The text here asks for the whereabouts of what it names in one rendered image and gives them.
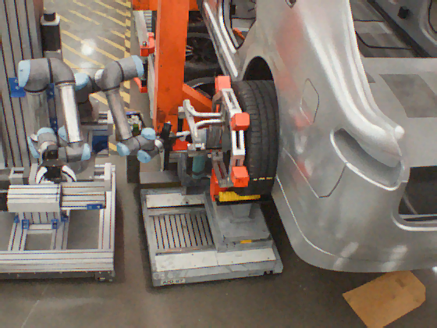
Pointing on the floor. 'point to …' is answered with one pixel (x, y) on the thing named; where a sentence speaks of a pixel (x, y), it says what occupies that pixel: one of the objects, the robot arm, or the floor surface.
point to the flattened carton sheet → (386, 297)
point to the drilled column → (133, 165)
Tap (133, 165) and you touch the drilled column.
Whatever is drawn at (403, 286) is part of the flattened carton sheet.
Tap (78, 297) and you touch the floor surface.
